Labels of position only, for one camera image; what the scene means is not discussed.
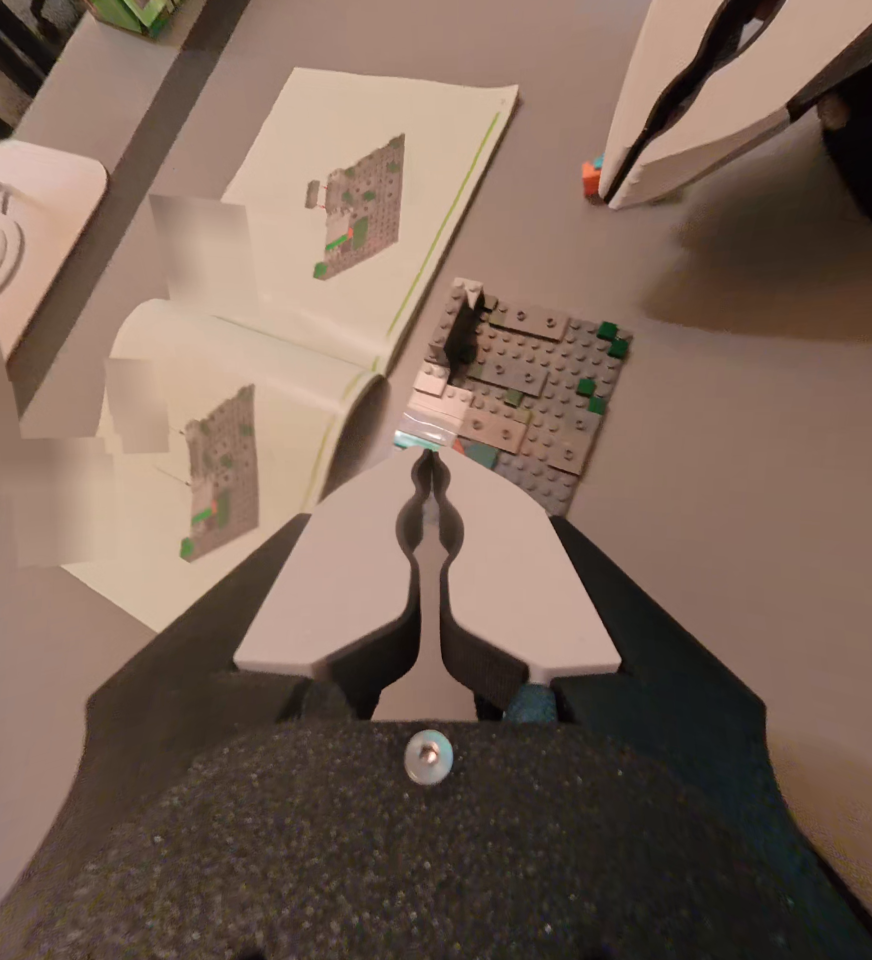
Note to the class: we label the instruction booklet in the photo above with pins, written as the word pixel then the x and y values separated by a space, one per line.
pixel 376 225

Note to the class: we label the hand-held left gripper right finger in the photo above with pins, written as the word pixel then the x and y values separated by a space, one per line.
pixel 526 592

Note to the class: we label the white lamp base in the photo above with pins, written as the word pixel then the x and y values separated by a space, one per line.
pixel 31 225

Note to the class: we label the orange toy minifigure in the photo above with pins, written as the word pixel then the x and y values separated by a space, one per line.
pixel 592 176

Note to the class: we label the green toy set box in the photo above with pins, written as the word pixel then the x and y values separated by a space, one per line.
pixel 143 15

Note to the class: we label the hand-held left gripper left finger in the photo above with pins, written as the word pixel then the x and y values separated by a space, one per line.
pixel 331 592

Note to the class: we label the person's right hand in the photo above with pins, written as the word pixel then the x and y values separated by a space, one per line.
pixel 833 112

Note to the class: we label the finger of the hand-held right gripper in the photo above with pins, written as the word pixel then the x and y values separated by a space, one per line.
pixel 743 105
pixel 653 90

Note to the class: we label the grey brick baseplate build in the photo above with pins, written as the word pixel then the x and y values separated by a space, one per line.
pixel 548 420

